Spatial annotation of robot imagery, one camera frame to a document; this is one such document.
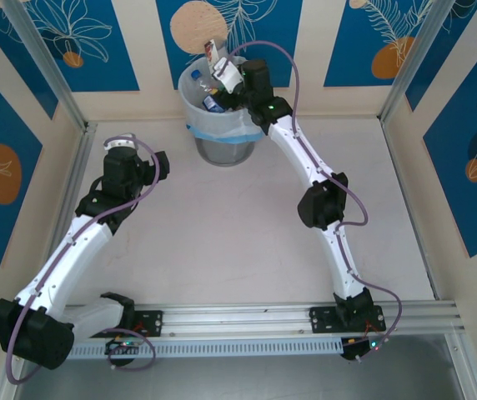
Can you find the clear bottle blue label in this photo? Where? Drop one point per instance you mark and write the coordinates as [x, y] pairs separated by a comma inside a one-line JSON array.
[[211, 103]]

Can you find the clear bottle red label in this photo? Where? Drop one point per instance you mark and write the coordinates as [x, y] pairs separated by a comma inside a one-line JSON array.
[[209, 50]]

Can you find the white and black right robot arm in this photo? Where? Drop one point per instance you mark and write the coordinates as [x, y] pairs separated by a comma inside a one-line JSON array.
[[301, 146]]

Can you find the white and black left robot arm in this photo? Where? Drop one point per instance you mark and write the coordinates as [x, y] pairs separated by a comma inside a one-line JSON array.
[[67, 258]]

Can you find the white bin liner bag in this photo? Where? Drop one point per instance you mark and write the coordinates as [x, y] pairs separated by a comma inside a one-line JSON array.
[[222, 127]]

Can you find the grey metal waste bin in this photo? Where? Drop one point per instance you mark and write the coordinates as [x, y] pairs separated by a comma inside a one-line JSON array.
[[224, 154]]

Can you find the black mounting plate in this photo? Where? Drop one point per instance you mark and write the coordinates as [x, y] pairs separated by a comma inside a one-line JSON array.
[[322, 318], [151, 323]]

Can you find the small black circuit board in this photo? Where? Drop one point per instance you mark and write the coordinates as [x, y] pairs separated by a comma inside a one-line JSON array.
[[355, 351], [117, 348]]

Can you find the grey metal panel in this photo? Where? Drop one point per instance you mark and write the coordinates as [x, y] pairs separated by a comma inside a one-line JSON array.
[[238, 379]]

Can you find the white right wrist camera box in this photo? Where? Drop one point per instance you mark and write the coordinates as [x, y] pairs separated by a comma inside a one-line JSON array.
[[230, 77]]

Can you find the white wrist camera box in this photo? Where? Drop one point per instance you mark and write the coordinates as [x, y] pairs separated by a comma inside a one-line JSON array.
[[119, 143], [230, 77]]

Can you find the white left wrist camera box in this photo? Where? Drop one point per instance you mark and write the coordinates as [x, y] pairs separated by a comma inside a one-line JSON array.
[[119, 143]]

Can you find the aluminium side rail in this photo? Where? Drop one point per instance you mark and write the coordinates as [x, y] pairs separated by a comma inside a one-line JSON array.
[[390, 141], [81, 154]]

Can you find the aluminium upright post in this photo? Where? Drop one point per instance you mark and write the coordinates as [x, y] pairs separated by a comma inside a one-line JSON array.
[[413, 58], [46, 62]]

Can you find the aluminium front rail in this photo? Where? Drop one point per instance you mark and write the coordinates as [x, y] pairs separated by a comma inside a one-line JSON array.
[[238, 318]]

